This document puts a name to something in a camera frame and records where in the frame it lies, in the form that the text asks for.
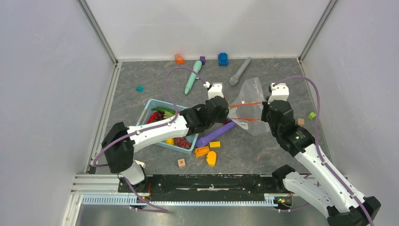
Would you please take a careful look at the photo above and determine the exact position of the red toy chili pepper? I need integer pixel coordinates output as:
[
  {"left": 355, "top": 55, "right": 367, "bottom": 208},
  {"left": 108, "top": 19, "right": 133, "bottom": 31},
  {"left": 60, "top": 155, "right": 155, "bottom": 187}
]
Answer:
[{"left": 147, "top": 112, "right": 159, "bottom": 124}]

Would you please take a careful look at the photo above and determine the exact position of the light blue plastic basket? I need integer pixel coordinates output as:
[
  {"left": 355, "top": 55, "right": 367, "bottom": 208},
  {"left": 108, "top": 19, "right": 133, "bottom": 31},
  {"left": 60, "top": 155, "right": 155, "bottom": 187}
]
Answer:
[{"left": 135, "top": 98, "right": 200, "bottom": 155}]

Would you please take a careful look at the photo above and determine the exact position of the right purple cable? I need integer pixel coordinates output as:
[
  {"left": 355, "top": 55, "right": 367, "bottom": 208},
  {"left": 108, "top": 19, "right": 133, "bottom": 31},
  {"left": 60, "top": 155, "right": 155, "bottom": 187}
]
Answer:
[{"left": 271, "top": 75, "right": 375, "bottom": 226}]

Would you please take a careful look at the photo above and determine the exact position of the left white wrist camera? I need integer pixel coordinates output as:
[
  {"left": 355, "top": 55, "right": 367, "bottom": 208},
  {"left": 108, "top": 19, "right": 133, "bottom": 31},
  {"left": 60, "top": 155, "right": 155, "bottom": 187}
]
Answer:
[{"left": 203, "top": 81, "right": 224, "bottom": 100}]

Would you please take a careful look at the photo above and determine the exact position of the green small cube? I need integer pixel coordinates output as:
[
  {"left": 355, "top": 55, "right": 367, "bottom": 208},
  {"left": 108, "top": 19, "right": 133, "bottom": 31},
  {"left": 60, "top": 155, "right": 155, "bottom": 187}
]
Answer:
[{"left": 308, "top": 112, "right": 317, "bottom": 120}]

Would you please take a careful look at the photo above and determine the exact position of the light blue cable comb rail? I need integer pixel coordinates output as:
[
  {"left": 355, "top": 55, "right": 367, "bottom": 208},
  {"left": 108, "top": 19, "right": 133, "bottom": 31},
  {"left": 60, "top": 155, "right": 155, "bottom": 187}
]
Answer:
[{"left": 81, "top": 194, "right": 278, "bottom": 207}]

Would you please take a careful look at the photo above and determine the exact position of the wooden letter cube M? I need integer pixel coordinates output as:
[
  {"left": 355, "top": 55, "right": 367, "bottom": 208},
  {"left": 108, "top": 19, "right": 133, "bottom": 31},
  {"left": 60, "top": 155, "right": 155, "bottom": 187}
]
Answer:
[{"left": 296, "top": 118, "right": 305, "bottom": 127}]

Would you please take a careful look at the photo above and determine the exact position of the green toy cucumber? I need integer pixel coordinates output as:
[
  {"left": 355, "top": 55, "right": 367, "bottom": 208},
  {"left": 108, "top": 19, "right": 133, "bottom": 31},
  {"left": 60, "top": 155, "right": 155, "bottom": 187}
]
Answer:
[{"left": 151, "top": 107, "right": 176, "bottom": 115}]

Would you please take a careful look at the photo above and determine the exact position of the small purple block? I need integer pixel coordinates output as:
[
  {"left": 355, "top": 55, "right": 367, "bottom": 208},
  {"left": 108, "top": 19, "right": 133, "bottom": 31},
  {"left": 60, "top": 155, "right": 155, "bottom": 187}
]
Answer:
[{"left": 199, "top": 56, "right": 206, "bottom": 65}]

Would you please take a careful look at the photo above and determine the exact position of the light red grape bunch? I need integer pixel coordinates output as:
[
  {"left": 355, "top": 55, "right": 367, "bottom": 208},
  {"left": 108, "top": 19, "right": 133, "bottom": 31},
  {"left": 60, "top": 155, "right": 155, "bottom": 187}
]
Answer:
[{"left": 174, "top": 137, "right": 192, "bottom": 149}]

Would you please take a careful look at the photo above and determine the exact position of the yellow oval toy block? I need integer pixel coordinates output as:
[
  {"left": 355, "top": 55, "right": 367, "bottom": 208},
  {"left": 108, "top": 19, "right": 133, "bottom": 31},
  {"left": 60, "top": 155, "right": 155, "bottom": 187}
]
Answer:
[{"left": 206, "top": 151, "right": 217, "bottom": 166}]

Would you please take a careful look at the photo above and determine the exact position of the wooden cube with X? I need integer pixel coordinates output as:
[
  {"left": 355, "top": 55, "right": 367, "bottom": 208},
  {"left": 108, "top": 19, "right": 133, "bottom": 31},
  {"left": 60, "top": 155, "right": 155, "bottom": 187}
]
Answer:
[{"left": 177, "top": 159, "right": 186, "bottom": 168}]

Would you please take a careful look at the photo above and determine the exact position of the mint green toy pen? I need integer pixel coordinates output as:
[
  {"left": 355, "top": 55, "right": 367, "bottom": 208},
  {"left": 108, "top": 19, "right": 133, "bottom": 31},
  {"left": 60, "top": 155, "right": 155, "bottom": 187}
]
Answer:
[{"left": 184, "top": 60, "right": 202, "bottom": 95}]

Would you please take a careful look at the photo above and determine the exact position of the yellow toy corn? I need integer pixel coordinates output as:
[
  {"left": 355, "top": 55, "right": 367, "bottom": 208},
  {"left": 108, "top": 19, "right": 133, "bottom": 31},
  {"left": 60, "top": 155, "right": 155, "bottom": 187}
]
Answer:
[{"left": 165, "top": 138, "right": 175, "bottom": 145}]

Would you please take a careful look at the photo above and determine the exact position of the orange lego brick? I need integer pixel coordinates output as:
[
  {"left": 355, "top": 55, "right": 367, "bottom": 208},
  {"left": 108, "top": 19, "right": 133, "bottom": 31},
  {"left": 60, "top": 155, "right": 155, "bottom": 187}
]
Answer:
[{"left": 194, "top": 146, "right": 210, "bottom": 158}]

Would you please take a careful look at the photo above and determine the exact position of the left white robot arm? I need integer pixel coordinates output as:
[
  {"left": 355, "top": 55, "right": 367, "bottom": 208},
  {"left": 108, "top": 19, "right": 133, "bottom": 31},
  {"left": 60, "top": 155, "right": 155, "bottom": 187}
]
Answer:
[{"left": 100, "top": 96, "right": 229, "bottom": 192}]

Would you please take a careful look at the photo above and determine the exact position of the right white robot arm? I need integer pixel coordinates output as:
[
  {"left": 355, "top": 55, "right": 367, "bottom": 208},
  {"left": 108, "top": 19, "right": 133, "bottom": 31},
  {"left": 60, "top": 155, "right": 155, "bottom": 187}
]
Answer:
[{"left": 261, "top": 100, "right": 381, "bottom": 226}]

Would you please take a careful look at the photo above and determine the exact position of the clear orange zip bag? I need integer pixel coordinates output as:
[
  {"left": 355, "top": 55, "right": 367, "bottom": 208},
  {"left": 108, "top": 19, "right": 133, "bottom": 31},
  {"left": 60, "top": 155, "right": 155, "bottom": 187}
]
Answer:
[{"left": 228, "top": 77, "right": 271, "bottom": 136}]

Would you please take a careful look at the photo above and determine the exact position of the yellow flat brick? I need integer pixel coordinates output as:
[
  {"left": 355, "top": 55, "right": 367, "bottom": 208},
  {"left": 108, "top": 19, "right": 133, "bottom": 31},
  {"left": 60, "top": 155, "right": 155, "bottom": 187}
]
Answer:
[{"left": 209, "top": 141, "right": 221, "bottom": 148}]

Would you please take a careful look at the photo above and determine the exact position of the grey toy microphone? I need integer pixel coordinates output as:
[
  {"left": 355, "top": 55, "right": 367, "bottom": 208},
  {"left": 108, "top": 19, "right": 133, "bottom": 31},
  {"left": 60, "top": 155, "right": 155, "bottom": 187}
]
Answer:
[{"left": 229, "top": 57, "right": 252, "bottom": 86}]

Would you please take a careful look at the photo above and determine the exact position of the blue toy car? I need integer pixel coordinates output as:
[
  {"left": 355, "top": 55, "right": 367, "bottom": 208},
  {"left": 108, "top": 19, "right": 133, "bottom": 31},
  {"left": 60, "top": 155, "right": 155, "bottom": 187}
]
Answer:
[{"left": 218, "top": 52, "right": 229, "bottom": 66}]

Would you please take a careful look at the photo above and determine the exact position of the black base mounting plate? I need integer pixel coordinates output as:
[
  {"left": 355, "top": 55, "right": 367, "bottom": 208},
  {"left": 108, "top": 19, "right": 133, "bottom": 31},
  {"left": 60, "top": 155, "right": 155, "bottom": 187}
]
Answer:
[{"left": 133, "top": 174, "right": 288, "bottom": 202}]

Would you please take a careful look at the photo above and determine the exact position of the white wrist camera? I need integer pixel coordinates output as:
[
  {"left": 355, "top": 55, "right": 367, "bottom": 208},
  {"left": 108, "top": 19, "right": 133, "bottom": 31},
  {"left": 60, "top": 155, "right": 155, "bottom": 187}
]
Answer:
[
  {"left": 203, "top": 81, "right": 224, "bottom": 100},
  {"left": 267, "top": 83, "right": 289, "bottom": 104}
]

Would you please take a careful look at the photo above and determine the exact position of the purple cable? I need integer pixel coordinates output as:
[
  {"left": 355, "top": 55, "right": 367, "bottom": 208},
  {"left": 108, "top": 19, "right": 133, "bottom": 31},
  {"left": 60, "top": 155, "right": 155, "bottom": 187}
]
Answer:
[
  {"left": 271, "top": 75, "right": 375, "bottom": 226},
  {"left": 93, "top": 67, "right": 209, "bottom": 168}
]

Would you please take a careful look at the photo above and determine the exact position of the purple toy cylinder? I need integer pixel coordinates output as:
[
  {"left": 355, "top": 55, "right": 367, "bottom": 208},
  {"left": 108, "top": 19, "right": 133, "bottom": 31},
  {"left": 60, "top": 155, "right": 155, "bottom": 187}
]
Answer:
[{"left": 195, "top": 121, "right": 236, "bottom": 148}]

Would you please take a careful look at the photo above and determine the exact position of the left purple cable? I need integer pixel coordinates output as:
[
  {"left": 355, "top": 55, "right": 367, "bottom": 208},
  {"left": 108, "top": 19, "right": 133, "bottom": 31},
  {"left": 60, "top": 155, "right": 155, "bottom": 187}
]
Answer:
[{"left": 93, "top": 67, "right": 209, "bottom": 168}]

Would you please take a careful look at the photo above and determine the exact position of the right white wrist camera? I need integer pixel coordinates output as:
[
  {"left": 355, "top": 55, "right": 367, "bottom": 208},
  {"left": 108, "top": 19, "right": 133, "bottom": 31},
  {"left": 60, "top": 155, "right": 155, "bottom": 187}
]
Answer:
[{"left": 267, "top": 83, "right": 289, "bottom": 104}]

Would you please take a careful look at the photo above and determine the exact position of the teal small block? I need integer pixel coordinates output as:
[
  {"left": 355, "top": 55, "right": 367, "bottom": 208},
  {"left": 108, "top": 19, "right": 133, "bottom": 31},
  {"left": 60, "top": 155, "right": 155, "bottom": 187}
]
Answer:
[{"left": 135, "top": 86, "right": 144, "bottom": 92}]

